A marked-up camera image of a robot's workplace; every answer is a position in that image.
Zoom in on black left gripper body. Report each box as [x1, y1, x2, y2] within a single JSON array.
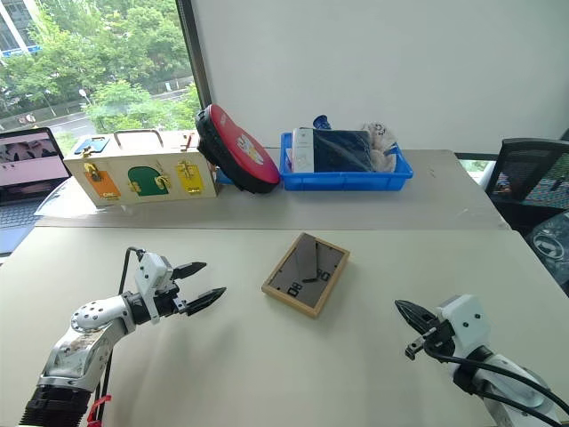
[[152, 284, 188, 318]]

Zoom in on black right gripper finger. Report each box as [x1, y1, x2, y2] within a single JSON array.
[[394, 299, 442, 334]]

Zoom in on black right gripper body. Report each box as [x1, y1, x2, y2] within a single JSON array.
[[405, 318, 458, 361]]

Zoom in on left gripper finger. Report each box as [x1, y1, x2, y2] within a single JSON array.
[[185, 286, 228, 318], [172, 262, 208, 282]]

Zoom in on laptop computer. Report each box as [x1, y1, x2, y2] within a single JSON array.
[[0, 126, 73, 257]]

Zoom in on wooden framed digital clock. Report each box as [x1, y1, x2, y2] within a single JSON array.
[[260, 231, 351, 319]]

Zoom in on wooden latch lock box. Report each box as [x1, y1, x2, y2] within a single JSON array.
[[62, 128, 220, 208]]

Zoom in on red black boxing pad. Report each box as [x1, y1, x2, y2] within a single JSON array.
[[194, 103, 282, 196]]

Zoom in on black printed bag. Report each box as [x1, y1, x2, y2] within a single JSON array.
[[524, 210, 569, 298]]

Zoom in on blue plastic bin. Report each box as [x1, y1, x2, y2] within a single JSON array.
[[279, 131, 414, 193]]

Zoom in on white slim box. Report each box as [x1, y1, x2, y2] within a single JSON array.
[[291, 127, 317, 174]]

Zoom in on white plush toy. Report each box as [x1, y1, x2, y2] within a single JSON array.
[[360, 121, 399, 173]]

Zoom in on dark blue bagged item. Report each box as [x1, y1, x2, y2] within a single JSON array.
[[312, 129, 380, 174]]

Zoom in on black mesh office chair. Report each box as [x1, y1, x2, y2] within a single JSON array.
[[484, 137, 569, 233]]

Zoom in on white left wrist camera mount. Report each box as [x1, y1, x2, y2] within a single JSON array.
[[134, 252, 174, 325]]

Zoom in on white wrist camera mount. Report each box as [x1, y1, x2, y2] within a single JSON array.
[[434, 294, 493, 358], [134, 252, 174, 325]]

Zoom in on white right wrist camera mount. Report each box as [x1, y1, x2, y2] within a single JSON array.
[[434, 294, 493, 358]]

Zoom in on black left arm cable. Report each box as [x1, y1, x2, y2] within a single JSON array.
[[94, 246, 147, 427]]

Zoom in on red cable tie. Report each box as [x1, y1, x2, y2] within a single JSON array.
[[85, 393, 113, 424]]

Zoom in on dark window frame post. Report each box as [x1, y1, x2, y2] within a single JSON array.
[[174, 0, 214, 113]]

